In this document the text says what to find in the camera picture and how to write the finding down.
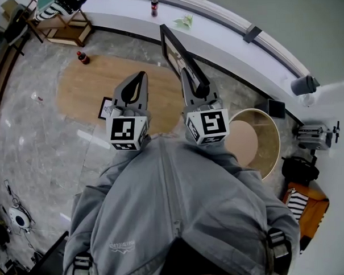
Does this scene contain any grey cylindrical bin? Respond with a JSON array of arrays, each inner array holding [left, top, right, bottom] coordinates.
[[290, 74, 321, 97]]

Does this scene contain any black chair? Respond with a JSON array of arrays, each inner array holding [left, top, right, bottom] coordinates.
[[1, 6, 34, 58]]

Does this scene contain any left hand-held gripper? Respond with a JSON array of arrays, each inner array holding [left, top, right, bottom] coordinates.
[[102, 71, 153, 152]]

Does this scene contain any person's left forearm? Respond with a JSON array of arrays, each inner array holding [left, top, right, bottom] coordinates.
[[98, 146, 152, 189]]

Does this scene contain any black window divider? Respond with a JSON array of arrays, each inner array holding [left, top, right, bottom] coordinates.
[[242, 23, 263, 44]]

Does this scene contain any grey roller blind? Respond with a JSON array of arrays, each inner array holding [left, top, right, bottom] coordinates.
[[183, 0, 344, 91]]

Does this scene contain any white round device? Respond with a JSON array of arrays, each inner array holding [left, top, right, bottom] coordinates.
[[9, 206, 31, 230]]

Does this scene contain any black monitor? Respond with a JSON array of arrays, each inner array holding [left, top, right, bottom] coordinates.
[[22, 230, 71, 275]]

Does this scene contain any round white wooden side table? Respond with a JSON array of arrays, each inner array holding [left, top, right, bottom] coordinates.
[[223, 106, 283, 182]]

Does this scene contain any small white cup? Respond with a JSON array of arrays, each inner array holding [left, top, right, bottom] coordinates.
[[299, 92, 316, 108]]

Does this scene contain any black cable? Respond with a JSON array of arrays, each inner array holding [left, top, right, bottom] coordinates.
[[3, 179, 25, 207]]

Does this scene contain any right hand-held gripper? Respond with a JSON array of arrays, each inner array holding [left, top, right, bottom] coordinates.
[[180, 66, 231, 147]]

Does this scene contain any small black picture frame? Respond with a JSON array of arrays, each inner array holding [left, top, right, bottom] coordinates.
[[97, 96, 115, 121]]

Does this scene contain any person in white shirt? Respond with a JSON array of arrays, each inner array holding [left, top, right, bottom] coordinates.
[[56, 127, 302, 275]]

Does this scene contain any black white striped blanket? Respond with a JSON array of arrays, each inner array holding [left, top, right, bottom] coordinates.
[[36, 0, 84, 21]]

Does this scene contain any large black picture frame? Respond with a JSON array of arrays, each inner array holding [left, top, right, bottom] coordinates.
[[159, 22, 211, 100]]

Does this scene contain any wooden shelf rack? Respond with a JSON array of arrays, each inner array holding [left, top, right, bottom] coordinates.
[[23, 0, 95, 50]]

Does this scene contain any black flat panel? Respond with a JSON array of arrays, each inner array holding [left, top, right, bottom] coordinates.
[[255, 98, 287, 120]]

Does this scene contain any black white striped cushion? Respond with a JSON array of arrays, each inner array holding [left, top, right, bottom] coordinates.
[[285, 187, 310, 221]]

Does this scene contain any person's right forearm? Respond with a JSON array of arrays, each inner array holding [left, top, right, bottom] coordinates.
[[200, 138, 263, 187]]

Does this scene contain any grey black shoulder strap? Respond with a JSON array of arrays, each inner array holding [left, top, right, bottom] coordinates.
[[71, 251, 95, 275], [266, 227, 294, 273]]

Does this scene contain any black bag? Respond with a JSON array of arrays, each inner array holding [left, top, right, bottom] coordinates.
[[280, 154, 320, 187]]

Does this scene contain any wooden coffee table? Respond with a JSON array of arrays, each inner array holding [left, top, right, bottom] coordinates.
[[54, 51, 186, 139]]

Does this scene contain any white window ledge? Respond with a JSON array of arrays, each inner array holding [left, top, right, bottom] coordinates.
[[80, 0, 310, 116]]

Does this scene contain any orange armchair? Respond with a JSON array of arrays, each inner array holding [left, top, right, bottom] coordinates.
[[280, 180, 332, 244]]

